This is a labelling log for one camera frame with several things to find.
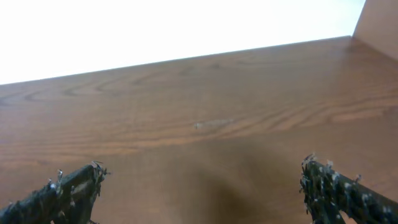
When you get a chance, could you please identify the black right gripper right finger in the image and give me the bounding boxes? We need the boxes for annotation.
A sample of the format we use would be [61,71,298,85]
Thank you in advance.
[299,154,397,224]

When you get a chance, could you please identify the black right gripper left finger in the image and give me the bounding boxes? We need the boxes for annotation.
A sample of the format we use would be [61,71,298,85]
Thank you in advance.
[1,161,109,224]

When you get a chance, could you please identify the white partition board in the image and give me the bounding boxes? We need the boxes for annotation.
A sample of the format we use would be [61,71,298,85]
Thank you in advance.
[1,0,364,84]

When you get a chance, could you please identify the brown cardboard side panel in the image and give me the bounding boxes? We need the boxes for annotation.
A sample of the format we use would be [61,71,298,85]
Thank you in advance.
[353,0,397,60]

